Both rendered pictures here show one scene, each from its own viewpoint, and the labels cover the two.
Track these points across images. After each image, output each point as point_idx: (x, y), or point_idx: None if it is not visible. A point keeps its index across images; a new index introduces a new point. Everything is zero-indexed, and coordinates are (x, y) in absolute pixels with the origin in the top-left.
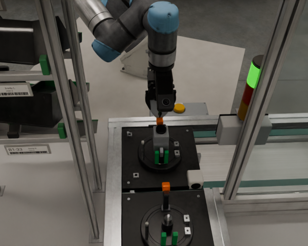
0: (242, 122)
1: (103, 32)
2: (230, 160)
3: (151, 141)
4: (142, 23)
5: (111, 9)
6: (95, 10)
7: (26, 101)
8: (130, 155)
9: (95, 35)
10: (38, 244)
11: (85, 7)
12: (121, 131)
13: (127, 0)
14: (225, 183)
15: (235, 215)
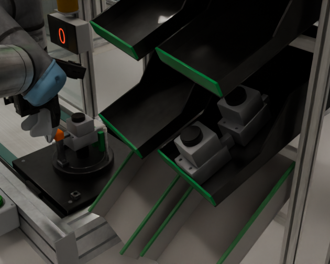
0: (73, 18)
1: (37, 51)
2: (32, 142)
3: (74, 166)
4: (14, 10)
5: None
6: (2, 46)
7: None
8: (107, 180)
9: (37, 71)
10: (267, 232)
11: (2, 53)
12: (69, 215)
13: None
14: (89, 101)
15: None
